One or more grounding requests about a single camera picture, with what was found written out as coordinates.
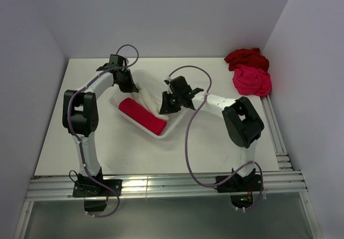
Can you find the white t shirt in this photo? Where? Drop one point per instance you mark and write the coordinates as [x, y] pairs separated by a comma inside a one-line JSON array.
[[144, 98]]

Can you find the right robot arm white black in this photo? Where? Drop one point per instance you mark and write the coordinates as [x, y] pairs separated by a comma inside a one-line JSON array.
[[243, 123]]

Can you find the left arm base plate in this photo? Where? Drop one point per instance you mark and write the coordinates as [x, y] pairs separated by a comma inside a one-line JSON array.
[[96, 192]]

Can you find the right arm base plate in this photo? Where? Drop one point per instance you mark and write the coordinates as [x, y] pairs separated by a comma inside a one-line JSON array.
[[250, 183]]

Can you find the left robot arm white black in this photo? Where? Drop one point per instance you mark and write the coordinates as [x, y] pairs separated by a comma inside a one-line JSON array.
[[80, 112]]

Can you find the aluminium rail frame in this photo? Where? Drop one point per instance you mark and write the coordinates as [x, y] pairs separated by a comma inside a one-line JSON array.
[[174, 206]]

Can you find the rolled pink t shirt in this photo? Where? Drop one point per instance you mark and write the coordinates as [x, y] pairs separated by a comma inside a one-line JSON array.
[[143, 117]]

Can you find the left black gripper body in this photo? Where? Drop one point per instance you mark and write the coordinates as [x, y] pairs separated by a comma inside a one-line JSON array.
[[126, 83]]

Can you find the dark red t shirt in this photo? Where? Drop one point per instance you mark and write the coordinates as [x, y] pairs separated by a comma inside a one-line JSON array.
[[247, 57]]

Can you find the white plastic basket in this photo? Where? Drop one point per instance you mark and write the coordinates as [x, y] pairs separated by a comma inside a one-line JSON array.
[[155, 87]]

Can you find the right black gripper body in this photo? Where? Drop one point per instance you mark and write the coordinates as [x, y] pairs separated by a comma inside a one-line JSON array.
[[176, 104]]

